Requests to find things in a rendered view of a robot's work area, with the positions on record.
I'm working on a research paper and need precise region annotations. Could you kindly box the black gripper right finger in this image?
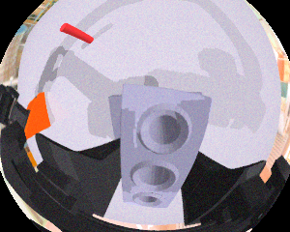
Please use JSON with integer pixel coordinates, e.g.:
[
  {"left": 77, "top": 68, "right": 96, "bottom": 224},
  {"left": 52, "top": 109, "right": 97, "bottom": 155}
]
[{"left": 181, "top": 151, "right": 266, "bottom": 225}]

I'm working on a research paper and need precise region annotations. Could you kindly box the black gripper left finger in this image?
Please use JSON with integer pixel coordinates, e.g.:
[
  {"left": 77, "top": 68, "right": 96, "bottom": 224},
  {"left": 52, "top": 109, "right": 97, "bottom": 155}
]
[{"left": 36, "top": 132, "right": 122, "bottom": 217}]

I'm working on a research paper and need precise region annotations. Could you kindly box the red peg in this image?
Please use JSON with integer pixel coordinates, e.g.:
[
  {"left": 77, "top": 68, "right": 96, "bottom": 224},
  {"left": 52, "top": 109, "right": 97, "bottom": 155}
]
[{"left": 60, "top": 23, "right": 94, "bottom": 44}]

